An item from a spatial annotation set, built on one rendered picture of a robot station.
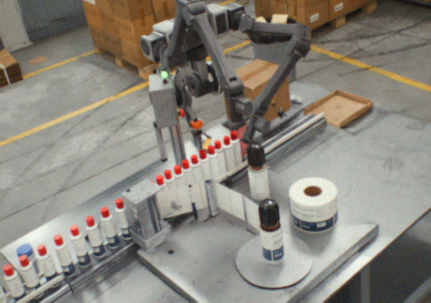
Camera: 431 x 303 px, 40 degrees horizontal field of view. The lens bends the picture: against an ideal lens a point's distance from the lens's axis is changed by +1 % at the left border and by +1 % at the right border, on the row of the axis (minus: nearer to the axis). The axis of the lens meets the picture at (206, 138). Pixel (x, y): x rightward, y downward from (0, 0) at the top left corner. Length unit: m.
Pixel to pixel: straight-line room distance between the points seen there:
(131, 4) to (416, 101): 2.78
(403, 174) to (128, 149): 2.68
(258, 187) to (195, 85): 0.83
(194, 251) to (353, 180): 0.88
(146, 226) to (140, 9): 3.70
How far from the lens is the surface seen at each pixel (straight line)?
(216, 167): 2.83
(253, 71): 3.37
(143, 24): 5.98
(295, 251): 2.45
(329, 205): 2.49
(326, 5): 6.56
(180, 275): 2.44
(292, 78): 5.47
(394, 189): 2.88
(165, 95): 2.53
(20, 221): 4.57
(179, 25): 2.70
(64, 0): 8.06
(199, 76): 3.23
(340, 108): 3.51
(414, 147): 3.18
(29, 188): 4.90
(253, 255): 2.46
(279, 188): 2.81
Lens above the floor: 2.57
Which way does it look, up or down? 31 degrees down
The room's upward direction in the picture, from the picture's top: 9 degrees counter-clockwise
